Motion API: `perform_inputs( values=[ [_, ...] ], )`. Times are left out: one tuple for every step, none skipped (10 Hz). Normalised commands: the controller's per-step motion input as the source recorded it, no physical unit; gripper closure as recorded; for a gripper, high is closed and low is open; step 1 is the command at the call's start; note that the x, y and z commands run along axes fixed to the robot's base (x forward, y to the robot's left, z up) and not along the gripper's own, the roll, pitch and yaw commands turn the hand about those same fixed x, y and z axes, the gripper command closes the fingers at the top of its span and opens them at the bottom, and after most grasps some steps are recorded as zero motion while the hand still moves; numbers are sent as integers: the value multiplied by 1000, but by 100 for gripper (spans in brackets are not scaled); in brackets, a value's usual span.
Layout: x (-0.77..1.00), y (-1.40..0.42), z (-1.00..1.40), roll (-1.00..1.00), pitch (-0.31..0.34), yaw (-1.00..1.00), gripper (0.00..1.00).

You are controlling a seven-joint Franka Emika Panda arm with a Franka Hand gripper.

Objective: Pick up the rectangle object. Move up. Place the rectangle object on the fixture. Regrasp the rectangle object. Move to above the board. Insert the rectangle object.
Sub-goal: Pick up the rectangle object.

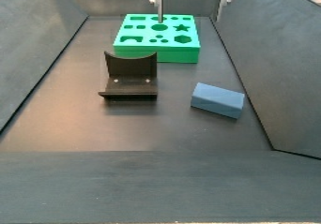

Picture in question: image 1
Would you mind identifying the blue rectangular block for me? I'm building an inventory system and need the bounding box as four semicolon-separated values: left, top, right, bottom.
190;82;245;119

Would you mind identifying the black curved fixture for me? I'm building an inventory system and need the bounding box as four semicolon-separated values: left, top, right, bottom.
98;52;158;98

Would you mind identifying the green shape sorter board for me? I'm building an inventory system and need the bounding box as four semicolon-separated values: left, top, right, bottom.
112;14;201;64

